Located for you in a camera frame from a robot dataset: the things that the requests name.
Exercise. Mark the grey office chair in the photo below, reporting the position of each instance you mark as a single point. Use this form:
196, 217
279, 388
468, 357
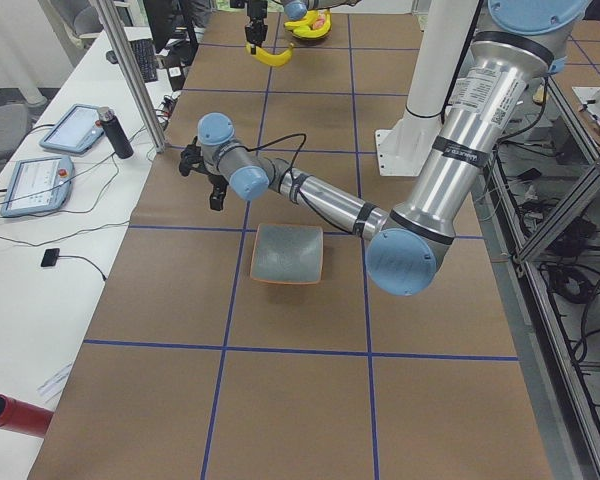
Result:
15, 124

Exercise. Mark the teach pendant near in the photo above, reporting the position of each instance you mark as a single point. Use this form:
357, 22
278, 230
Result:
38, 185

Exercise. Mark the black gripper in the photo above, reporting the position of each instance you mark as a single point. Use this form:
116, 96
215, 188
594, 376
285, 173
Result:
254, 11
216, 182

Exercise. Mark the yellow banana at edge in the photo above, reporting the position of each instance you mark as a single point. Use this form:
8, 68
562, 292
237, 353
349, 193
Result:
307, 21

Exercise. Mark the teach pendant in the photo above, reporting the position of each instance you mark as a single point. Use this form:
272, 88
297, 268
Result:
76, 132
38, 185

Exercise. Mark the teach pendant far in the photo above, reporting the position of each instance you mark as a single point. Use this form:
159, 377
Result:
76, 132

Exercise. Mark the red cylinder tube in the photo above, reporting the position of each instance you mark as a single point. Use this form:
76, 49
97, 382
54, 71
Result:
24, 418

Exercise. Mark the pink red apple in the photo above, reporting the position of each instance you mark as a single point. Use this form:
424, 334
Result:
320, 22

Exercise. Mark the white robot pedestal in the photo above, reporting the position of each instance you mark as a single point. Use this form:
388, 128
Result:
403, 150

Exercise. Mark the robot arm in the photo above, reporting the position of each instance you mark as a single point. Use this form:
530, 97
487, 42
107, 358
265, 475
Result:
297, 9
475, 61

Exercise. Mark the aluminium frame rail right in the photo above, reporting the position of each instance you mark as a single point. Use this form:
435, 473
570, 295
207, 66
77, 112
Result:
540, 205

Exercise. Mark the paper slips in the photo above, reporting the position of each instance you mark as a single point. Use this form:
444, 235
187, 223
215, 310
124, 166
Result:
54, 385

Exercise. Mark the brown wicker basket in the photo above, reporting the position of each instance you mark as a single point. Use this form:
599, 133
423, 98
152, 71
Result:
308, 34

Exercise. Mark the aluminium frame post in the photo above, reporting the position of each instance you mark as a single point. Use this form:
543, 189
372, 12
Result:
120, 44

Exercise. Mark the black monitor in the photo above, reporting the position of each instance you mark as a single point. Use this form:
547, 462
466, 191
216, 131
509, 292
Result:
166, 18

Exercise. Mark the grey square plate orange rim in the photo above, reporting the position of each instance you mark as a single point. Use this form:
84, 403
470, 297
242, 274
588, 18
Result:
288, 254

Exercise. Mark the black keyboard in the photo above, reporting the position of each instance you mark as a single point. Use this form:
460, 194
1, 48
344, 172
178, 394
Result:
144, 54

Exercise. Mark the black water bottle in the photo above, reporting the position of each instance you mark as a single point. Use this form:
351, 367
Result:
114, 132

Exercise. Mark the black small puck device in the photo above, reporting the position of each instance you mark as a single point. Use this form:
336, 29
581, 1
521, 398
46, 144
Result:
50, 257

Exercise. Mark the yellow banana brown tip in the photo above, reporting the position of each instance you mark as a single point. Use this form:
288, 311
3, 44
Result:
270, 59

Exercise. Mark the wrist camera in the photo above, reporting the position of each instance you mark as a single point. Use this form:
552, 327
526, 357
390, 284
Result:
191, 160

